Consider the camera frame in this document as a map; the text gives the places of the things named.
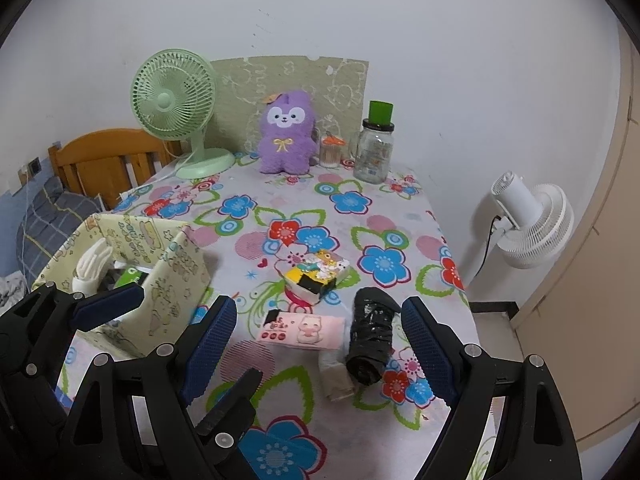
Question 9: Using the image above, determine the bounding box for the yellow black cartoon tissue pack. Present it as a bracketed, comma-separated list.
[282, 250, 351, 306]

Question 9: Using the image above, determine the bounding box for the toothpick jar with orange lid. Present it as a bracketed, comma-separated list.
[320, 132, 346, 170]

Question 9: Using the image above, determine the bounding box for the wooden chair back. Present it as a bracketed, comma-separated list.
[48, 128, 183, 198]

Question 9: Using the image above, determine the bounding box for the pink cartoon tissue pack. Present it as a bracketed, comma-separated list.
[256, 309, 346, 351]

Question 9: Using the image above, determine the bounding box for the beige door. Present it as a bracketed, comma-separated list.
[512, 25, 640, 446]

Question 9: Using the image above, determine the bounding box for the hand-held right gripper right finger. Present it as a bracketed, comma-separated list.
[401, 296, 583, 480]

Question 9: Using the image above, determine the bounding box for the yellow patterned storage box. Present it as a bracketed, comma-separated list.
[31, 212, 213, 358]

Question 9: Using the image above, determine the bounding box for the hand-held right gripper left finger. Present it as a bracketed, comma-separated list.
[62, 296, 238, 480]

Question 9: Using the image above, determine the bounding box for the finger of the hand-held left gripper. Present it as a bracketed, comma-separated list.
[195, 367, 263, 461]
[0, 281, 146, 413]

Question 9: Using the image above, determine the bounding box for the green tissue packet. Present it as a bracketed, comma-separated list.
[111, 267, 151, 291]

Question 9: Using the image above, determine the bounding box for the glass jar with green lid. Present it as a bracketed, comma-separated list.
[353, 101, 396, 185]

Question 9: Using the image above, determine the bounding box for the white standing fan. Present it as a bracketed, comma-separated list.
[470, 171, 575, 306]

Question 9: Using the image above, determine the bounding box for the black plastic bag roll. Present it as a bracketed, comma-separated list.
[345, 287, 402, 386]

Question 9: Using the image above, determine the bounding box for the black fan power cable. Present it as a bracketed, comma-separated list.
[475, 215, 501, 276]

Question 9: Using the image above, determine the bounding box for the green patterned board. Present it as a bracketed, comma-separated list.
[209, 55, 371, 153]

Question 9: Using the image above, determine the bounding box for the green desk fan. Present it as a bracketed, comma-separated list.
[131, 49, 236, 180]

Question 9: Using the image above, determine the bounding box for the white crumpled cloth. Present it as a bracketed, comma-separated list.
[0, 275, 28, 313]

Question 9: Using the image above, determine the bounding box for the purple plush toy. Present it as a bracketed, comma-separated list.
[257, 90, 322, 176]

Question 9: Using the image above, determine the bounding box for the grey plaid pillow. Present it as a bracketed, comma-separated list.
[15, 177, 103, 286]

